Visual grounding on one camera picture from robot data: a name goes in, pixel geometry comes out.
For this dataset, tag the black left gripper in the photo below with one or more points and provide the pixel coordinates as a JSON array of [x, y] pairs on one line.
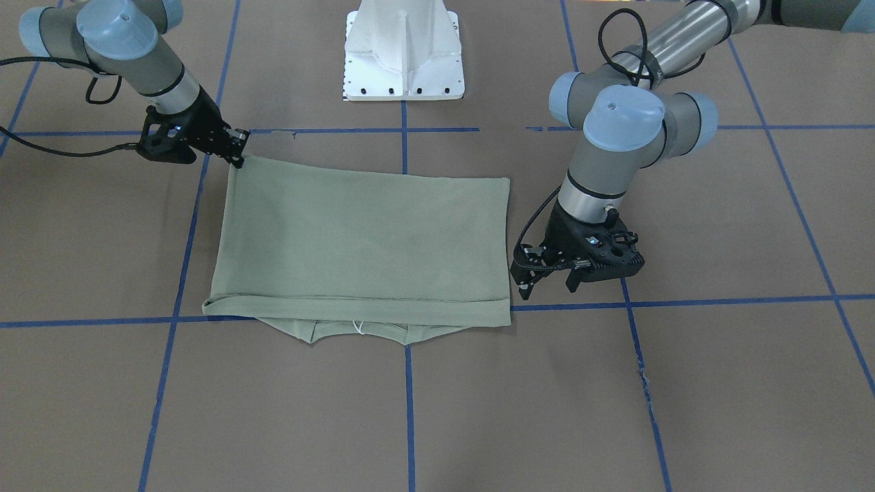
[[557, 239]]

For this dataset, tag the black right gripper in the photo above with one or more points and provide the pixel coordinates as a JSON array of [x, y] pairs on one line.
[[205, 126]]

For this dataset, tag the olive green long-sleeve shirt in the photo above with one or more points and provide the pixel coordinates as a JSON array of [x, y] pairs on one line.
[[317, 252]]

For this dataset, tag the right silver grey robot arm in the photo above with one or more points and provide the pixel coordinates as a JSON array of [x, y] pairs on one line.
[[125, 39]]

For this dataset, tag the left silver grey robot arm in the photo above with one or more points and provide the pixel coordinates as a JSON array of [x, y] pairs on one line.
[[626, 127]]

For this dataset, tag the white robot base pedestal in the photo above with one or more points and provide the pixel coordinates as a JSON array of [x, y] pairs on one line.
[[403, 50]]

